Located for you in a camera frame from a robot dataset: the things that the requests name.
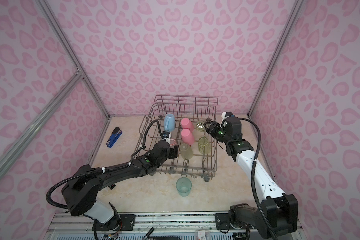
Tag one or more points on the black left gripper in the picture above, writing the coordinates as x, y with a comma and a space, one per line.
174, 151

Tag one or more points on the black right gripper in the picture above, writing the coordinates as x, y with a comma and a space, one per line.
213, 129

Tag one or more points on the magenta plastic cup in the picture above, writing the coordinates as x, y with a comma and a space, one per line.
187, 137

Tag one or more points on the bright green translucent cup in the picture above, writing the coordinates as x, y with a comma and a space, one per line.
204, 146

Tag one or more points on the pink plastic cup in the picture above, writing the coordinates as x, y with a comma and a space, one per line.
187, 124

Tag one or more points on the white blue ceramic mug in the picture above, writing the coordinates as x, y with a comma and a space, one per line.
169, 123

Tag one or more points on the teal translucent cup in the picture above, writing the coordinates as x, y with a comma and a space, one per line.
184, 186
175, 133

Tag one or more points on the light pink translucent cup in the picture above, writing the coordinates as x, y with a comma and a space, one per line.
173, 142

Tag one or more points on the yellow-green translucent cup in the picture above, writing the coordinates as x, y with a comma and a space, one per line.
200, 126

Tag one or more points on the olive translucent cup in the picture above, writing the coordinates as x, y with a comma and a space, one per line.
186, 151

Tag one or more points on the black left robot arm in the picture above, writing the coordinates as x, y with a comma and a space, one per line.
81, 190

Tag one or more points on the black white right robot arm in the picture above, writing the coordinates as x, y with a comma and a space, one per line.
275, 213

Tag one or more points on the blue stapler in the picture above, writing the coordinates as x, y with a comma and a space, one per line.
115, 135

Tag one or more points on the black stapler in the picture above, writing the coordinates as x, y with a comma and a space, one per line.
112, 186

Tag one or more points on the black marker pen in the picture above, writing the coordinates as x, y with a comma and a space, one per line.
146, 237

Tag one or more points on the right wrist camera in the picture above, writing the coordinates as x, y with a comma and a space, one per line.
226, 115

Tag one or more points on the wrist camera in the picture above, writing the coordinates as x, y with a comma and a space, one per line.
226, 115
167, 136

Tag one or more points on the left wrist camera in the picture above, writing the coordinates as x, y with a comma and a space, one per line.
167, 136

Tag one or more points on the grey wire dish rack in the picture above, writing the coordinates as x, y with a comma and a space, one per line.
195, 108

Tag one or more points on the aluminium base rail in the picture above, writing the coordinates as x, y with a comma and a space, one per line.
183, 225

